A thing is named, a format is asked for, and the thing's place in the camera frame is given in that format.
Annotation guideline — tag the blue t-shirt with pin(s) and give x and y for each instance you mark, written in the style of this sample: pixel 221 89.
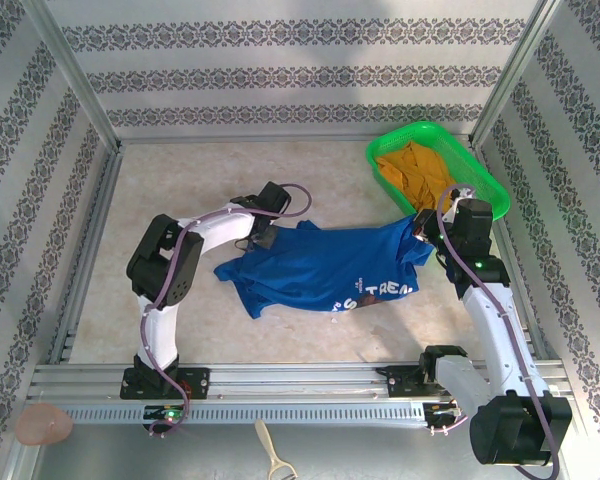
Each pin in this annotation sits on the blue t-shirt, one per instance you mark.
pixel 320 265

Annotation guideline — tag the green plastic mesh basket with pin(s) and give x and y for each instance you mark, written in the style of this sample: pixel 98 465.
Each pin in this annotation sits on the green plastic mesh basket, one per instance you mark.
pixel 472 160

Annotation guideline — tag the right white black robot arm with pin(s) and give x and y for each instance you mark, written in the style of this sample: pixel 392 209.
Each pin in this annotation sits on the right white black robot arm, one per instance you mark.
pixel 485 325

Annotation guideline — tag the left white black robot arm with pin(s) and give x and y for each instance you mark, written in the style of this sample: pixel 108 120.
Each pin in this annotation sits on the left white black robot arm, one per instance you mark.
pixel 225 235

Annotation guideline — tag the orange cloth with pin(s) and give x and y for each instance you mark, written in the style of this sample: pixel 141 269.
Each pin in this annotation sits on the orange cloth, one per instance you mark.
pixel 410 175

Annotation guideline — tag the right small circuit board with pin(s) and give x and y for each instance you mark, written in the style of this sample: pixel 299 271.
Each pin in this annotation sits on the right small circuit board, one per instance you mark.
pixel 445 410

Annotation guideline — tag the small circuit board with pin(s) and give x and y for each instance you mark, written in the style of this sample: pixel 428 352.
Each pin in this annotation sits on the small circuit board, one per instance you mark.
pixel 445 410
pixel 167 414

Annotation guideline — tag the left small circuit board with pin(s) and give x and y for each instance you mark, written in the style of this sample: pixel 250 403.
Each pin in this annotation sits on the left small circuit board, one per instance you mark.
pixel 167 414

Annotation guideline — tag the beige plastic peeler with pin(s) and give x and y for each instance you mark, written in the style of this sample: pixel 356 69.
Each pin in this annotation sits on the beige plastic peeler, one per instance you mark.
pixel 265 440

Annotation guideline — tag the pink translucent cup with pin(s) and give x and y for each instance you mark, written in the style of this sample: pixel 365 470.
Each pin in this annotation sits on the pink translucent cup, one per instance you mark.
pixel 42 425

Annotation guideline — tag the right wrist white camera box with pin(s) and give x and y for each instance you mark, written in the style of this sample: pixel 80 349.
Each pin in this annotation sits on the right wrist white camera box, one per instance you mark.
pixel 450 212

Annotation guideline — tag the aluminium table side rail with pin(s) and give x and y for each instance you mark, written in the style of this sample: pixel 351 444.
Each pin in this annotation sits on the aluminium table side rail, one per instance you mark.
pixel 87 250
pixel 509 250

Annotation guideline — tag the aluminium table back rail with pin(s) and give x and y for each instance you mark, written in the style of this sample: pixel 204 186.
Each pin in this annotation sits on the aluminium table back rail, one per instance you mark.
pixel 255 138

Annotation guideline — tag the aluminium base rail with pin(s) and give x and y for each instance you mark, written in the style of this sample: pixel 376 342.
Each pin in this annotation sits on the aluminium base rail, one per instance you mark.
pixel 305 382

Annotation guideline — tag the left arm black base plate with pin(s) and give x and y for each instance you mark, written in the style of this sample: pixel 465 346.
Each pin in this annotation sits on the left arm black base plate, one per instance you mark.
pixel 200 382

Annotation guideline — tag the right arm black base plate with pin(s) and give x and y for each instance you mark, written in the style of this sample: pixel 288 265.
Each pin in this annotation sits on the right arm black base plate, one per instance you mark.
pixel 400 382

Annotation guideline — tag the aluminium frame post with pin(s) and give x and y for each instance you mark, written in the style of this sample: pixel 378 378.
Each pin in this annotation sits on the aluminium frame post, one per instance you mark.
pixel 70 70
pixel 517 70

